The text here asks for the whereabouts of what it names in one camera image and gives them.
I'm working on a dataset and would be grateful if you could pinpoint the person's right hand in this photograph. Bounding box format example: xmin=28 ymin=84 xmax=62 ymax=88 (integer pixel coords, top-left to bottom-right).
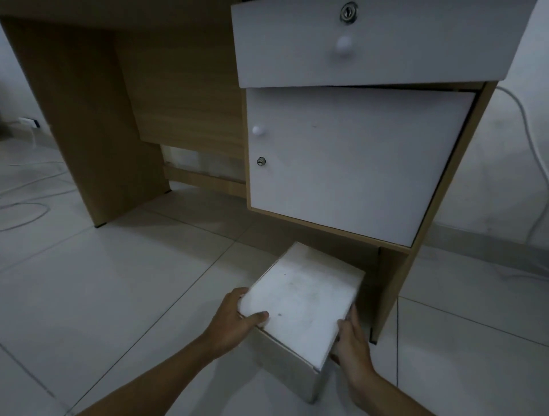
xmin=330 ymin=304 xmax=379 ymax=389

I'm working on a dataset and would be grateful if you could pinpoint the person's left hand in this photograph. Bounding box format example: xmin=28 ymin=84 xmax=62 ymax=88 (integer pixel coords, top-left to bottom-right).
xmin=205 ymin=287 xmax=270 ymax=361

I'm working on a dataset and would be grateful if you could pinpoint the white cardboard box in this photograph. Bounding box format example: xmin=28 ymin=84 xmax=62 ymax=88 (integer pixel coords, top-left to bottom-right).
xmin=238 ymin=241 xmax=366 ymax=405

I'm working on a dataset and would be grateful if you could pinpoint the person's right forearm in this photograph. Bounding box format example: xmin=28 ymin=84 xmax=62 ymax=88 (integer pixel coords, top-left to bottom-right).
xmin=347 ymin=369 xmax=435 ymax=416

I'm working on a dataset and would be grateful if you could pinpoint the person's left forearm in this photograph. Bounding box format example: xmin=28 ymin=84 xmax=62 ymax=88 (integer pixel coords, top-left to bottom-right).
xmin=73 ymin=334 xmax=224 ymax=416

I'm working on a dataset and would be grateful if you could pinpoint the white cabinet door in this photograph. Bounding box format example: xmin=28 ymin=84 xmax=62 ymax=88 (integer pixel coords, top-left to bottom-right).
xmin=245 ymin=87 xmax=477 ymax=248

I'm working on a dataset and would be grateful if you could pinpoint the white desk drawer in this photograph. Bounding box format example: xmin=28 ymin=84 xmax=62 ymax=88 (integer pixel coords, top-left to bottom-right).
xmin=231 ymin=0 xmax=538 ymax=90

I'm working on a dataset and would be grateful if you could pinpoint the wooden desk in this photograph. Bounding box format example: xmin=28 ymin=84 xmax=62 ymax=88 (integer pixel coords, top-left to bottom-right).
xmin=0 ymin=0 xmax=501 ymax=345

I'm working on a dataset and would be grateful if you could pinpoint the thick white cable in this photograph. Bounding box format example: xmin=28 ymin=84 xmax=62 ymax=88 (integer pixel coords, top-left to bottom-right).
xmin=497 ymin=86 xmax=549 ymax=251

